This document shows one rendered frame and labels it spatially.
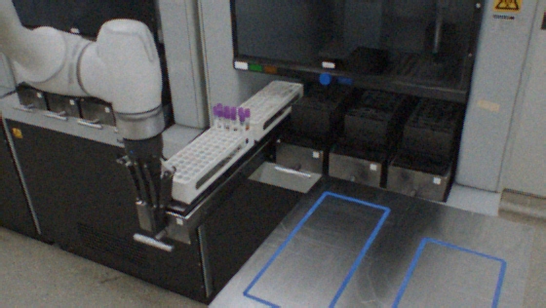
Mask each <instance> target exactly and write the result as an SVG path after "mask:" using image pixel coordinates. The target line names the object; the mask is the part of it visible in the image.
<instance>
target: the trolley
mask: <svg viewBox="0 0 546 308"><path fill-rule="evenodd" d="M535 231H536V228H534V227H531V226H528V225H525V224H519V223H515V222H512V221H509V220H505V219H498V218H495V217H492V216H488V215H485V214H481V213H476V212H470V211H466V210H464V209H461V208H454V207H450V206H447V205H444V204H440V203H433V202H430V201H427V200H423V199H420V198H416V197H411V196H408V195H405V194H401V193H398V192H394V191H388V190H384V189H381V188H377V187H374V186H367V185H365V184H361V183H358V182H355V181H351V180H345V179H342V178H338V177H335V176H332V175H328V174H321V177H320V178H319V179H318V180H316V183H315V184H314V185H313V186H311V187H310V190H309V191H307V192H306V193H305V194H304V197H302V198H301V199H300V200H299V201H298V203H297V204H296V205H295V206H294V207H293V209H292V210H291V211H290V212H289V213H288V215H287V216H286V217H285V218H284V219H282V222H281V223H280V224H279V225H277V228H276V229H275V230H273V231H272V232H271V235H270V236H268V237H267V238H266V239H265V242H263V243H262V244H261V245H260V247H259V248H258V249H257V250H256V251H255V252H254V254H253V255H252V256H251V257H250V258H249V260H248V261H247V262H246V263H245V264H243V267H242V268H241V269H239V270H238V273H237V274H236V275H234V276H233V277H232V280H231V281H229V282H228V283H227V284H226V286H225V287H224V288H223V289H222V290H221V292H220V293H219V294H218V295H217V296H216V297H215V299H214V300H213V301H212V302H210V305H209V306H208V307H207V308H523V305H524V300H525V295H526V285H527V275H528V270H529V265H530V261H531V252H532V247H533V241H534V236H535Z"/></svg>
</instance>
